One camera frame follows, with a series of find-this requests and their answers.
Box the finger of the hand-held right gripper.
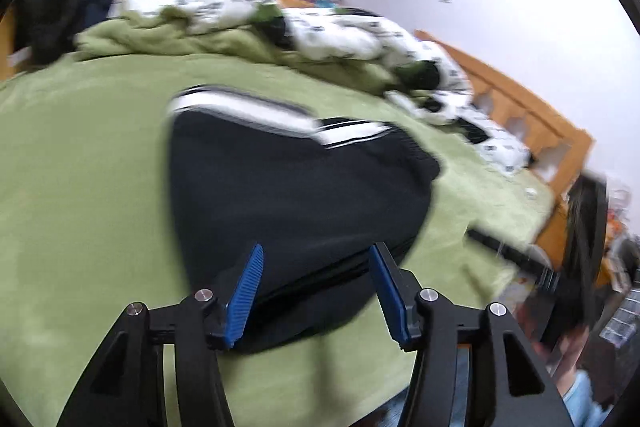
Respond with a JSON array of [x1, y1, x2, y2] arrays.
[[465, 229, 557, 289]]

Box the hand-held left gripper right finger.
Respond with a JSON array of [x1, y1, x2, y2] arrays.
[[367, 242, 576, 427]]

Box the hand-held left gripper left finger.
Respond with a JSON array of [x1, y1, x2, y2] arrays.
[[57, 243, 265, 427]]

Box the green fleece bed blanket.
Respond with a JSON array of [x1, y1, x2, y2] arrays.
[[0, 52, 558, 427]]

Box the wooden bed frame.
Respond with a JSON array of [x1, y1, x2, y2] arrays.
[[0, 0, 613, 288]]

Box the black pants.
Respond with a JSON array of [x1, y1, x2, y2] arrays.
[[165, 84, 442, 354]]

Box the black garment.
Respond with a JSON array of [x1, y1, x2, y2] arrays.
[[12, 0, 81, 65]]

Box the person's right forearm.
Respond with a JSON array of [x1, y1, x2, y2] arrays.
[[535, 327, 618, 427]]

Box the white floral pillow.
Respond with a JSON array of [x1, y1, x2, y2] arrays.
[[457, 117, 532, 178]]

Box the green and white floral quilt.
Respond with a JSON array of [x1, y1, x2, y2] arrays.
[[75, 0, 476, 128]]

